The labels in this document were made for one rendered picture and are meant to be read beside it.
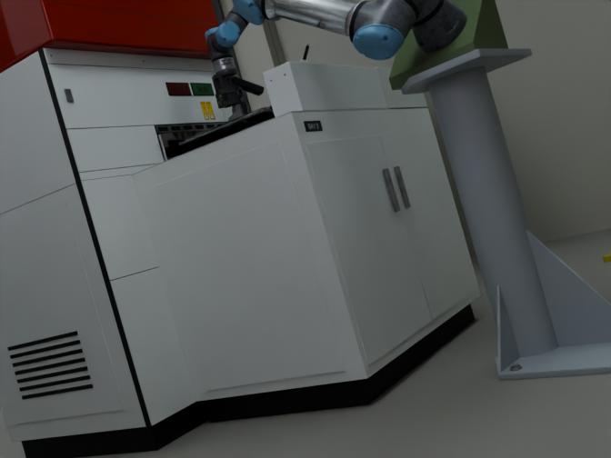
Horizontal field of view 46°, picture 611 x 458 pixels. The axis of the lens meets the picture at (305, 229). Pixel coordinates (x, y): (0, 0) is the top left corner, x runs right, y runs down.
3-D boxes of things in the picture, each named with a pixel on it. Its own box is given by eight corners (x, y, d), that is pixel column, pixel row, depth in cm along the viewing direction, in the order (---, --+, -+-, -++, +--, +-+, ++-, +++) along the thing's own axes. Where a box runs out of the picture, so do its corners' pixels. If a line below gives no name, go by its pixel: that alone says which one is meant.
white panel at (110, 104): (75, 183, 209) (37, 50, 209) (242, 162, 277) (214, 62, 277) (83, 180, 207) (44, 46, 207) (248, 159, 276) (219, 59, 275)
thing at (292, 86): (275, 121, 200) (261, 73, 200) (365, 116, 247) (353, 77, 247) (302, 110, 195) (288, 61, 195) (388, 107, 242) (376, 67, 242)
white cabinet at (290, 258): (203, 427, 225) (131, 175, 224) (348, 340, 305) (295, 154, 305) (380, 408, 190) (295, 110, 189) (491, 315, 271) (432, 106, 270)
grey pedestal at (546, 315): (693, 315, 192) (609, 20, 192) (646, 371, 159) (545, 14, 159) (518, 335, 226) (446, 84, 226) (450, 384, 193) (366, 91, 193)
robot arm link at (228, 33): (232, 7, 239) (224, 18, 249) (214, 33, 236) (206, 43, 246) (251, 22, 241) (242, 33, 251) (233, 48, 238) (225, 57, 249)
